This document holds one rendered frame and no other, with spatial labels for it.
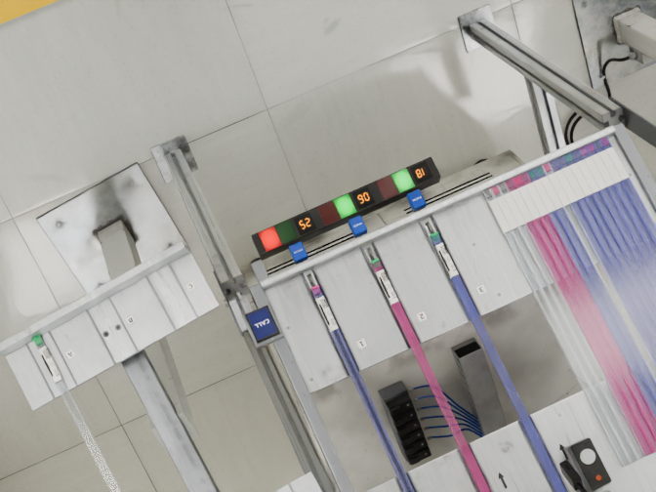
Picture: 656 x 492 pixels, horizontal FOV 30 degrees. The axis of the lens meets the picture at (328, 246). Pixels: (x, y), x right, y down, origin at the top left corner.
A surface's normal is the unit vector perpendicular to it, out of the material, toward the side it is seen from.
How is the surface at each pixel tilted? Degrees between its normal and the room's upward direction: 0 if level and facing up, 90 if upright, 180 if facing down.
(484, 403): 0
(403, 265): 43
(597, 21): 0
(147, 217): 0
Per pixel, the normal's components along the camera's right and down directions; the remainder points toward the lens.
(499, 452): -0.01, -0.25
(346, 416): 0.28, 0.42
